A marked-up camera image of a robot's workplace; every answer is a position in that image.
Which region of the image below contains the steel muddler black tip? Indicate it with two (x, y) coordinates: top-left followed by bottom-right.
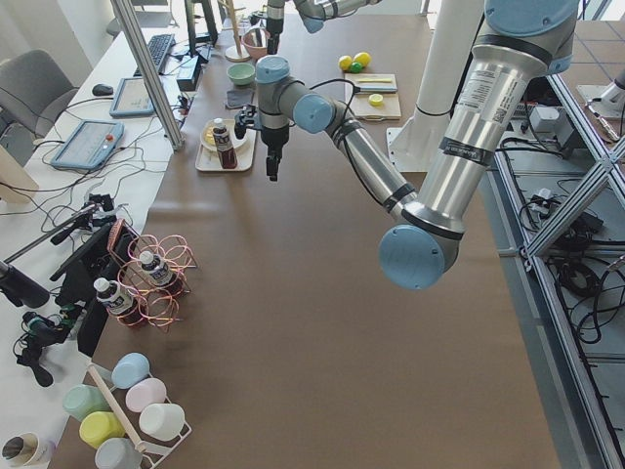
(356, 83), (397, 94)

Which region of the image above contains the round wooden stand base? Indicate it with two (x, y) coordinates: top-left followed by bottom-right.
(225, 45), (251, 63)

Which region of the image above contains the grey office chair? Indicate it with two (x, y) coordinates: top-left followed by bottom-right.
(1, 49), (78, 138)

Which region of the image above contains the lemon half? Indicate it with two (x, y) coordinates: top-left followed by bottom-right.
(368, 94), (384, 107)

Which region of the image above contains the cream rabbit print tray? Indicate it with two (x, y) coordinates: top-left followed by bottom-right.
(195, 130), (256, 172)

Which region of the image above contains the pink bowl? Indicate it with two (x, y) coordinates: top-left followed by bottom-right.
(241, 27), (270, 60)

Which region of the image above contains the light blue cup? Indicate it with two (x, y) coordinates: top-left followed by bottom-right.
(111, 353), (149, 389)

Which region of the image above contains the whole yellow lemon upper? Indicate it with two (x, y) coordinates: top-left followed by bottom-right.
(354, 52), (372, 67)

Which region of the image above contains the wooden mug tree stand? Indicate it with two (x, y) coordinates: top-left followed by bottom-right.
(218, 0), (242, 46)

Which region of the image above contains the copper wire bottle rack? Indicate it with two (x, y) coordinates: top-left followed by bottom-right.
(106, 219), (197, 332)

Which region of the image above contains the bamboo cutting board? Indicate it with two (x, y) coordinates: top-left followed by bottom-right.
(344, 73), (401, 120)

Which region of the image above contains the aluminium frame post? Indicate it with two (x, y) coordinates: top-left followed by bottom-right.
(111, 0), (185, 151)

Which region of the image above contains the black power adapter box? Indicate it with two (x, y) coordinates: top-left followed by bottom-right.
(176, 56), (201, 92)

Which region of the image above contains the blue teach pendant far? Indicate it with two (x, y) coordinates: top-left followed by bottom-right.
(109, 77), (154, 118)

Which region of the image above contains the dark drink bottle in rack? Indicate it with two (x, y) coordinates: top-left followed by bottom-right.
(139, 250), (179, 292)

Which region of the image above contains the steel lined paper cup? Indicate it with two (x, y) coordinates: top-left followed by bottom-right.
(1, 432), (56, 468)

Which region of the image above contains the blue teach pendant near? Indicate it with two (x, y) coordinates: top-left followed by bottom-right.
(50, 119), (125, 171)

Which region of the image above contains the whole yellow lemon lower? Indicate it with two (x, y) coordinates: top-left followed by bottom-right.
(338, 55), (354, 71)

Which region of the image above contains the yellow cup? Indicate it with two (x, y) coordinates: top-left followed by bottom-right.
(79, 411), (126, 448)

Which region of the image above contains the pink cup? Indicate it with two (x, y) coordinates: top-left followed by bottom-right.
(125, 377), (167, 413)

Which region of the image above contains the yellow plastic knife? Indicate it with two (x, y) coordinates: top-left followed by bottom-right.
(356, 76), (394, 83)

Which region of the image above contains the black computer mouse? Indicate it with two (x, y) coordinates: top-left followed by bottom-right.
(92, 84), (114, 97)

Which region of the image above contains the folded grey cloth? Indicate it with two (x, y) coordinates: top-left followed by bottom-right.
(225, 87), (255, 109)

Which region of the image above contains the white cup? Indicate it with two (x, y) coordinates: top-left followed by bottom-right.
(139, 403), (186, 442)

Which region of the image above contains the grey cup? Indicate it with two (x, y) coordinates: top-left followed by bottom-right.
(95, 438), (143, 469)

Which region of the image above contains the mint green cup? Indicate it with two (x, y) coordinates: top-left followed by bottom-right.
(62, 384), (110, 422)

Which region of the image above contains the dark drink bottle on tray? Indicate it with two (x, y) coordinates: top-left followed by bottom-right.
(212, 118), (237, 170)

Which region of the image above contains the whole yellow lemon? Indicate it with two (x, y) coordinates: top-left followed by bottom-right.
(338, 55), (354, 71)
(354, 52), (372, 67)

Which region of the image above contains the white wire cup rack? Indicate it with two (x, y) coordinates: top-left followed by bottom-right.
(87, 362), (193, 468)

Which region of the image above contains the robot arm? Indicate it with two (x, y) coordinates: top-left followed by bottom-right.
(266, 0), (378, 55)
(253, 1), (578, 289)

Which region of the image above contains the blue teach pendant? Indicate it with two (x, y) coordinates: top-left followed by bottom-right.
(50, 119), (125, 171)
(109, 77), (154, 118)

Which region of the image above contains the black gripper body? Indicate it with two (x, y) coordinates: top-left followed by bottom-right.
(261, 126), (288, 169)
(267, 18), (283, 55)

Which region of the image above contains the mint green bowl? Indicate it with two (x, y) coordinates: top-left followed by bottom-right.
(227, 63), (256, 86)

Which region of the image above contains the black keyboard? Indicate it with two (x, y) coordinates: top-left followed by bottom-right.
(147, 33), (175, 73)

